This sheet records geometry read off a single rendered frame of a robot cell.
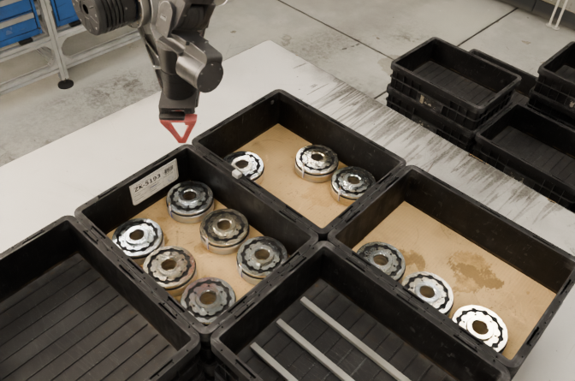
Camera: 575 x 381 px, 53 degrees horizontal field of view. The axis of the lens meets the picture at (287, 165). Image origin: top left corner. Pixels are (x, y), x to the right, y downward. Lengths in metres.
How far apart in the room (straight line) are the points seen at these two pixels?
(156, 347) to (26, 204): 0.63
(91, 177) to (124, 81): 1.63
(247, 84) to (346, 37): 1.75
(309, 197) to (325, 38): 2.29
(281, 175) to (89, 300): 0.51
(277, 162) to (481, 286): 0.54
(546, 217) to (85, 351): 1.14
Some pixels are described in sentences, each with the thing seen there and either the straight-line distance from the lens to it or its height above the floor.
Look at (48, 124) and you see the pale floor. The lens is 3.00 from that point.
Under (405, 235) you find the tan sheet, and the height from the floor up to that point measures 0.83.
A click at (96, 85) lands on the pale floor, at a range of 3.20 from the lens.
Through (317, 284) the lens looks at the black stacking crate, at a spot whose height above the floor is 0.83.
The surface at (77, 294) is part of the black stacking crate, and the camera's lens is 1.21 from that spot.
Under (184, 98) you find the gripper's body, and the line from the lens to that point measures 1.06.
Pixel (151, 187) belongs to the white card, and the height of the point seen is 0.88.
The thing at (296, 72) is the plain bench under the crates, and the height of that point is 0.70.
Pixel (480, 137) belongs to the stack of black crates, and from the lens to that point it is 2.16.
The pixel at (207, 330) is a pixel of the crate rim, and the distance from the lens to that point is 0.99.
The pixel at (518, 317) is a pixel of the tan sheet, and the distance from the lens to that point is 1.22.
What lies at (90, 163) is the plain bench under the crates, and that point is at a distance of 1.65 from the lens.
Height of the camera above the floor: 1.78
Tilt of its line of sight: 43 degrees down
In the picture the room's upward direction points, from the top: 3 degrees clockwise
